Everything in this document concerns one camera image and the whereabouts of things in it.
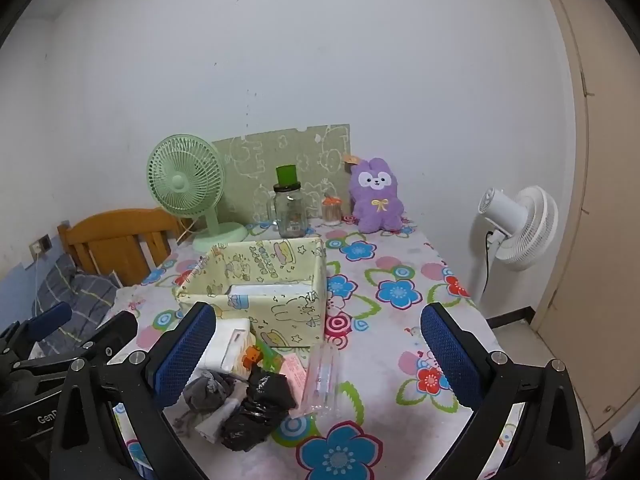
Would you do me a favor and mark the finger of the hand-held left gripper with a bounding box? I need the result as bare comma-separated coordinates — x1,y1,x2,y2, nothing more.
10,310,139,376
0,301,74,361

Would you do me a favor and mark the cartoon printed tissue pack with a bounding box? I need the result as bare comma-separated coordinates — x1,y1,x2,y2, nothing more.
200,317,266,376

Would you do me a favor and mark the small jar with orange lid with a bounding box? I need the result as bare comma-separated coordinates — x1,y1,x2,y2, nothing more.
321,194,343,226

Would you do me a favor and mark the pink packet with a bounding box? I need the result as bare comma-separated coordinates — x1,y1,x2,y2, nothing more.
280,352,311,418

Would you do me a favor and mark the green printed cardboard panel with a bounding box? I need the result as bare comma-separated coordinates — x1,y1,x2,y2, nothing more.
212,123,352,223

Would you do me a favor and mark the beige wooden door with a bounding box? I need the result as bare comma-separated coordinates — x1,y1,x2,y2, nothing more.
530,0,640,433

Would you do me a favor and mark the clear plastic packet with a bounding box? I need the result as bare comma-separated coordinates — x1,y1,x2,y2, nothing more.
300,341,342,417

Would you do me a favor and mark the white charger cable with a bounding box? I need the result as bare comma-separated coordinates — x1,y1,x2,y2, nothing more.
33,252,44,311

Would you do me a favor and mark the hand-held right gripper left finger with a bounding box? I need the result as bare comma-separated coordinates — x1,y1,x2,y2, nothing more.
49,302,218,480

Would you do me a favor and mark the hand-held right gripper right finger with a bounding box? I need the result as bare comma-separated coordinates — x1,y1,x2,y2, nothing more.
420,302,587,480

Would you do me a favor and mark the white standing fan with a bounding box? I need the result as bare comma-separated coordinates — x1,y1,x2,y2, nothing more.
470,185,559,311

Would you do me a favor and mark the grey plaid blanket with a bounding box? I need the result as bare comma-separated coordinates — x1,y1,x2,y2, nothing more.
32,252,121,356

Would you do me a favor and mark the purple plush bunny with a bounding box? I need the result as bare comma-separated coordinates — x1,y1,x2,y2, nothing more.
341,154,406,234

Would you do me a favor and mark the black plastic bag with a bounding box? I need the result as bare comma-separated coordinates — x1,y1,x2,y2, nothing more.
220,364,298,453

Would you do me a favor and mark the yellow printed fabric storage box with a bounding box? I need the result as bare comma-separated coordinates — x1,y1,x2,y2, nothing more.
175,237,328,350

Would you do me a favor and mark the green desk fan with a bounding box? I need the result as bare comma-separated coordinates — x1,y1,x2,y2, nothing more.
146,133,249,252

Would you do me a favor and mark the glass jar with green lid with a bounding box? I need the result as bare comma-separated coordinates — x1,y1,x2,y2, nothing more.
267,164,307,239

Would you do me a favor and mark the black fan cable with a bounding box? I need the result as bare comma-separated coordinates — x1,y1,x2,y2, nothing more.
481,230,496,293

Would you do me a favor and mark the grey sock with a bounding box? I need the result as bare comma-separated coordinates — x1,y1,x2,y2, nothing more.
181,369,236,413

